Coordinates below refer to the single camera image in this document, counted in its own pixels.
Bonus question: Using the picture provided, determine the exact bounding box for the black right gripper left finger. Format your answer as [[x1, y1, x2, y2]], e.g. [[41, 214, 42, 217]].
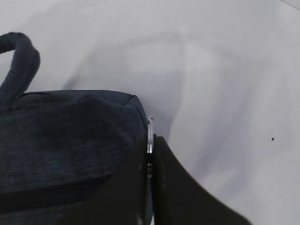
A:
[[58, 137, 150, 225]]

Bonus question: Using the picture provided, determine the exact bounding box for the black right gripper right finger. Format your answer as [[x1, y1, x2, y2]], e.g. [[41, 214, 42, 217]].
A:
[[152, 136, 250, 225]]

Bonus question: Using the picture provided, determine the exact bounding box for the dark navy insulated lunch bag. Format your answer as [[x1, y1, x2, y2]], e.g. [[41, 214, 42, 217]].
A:
[[0, 32, 147, 225]]

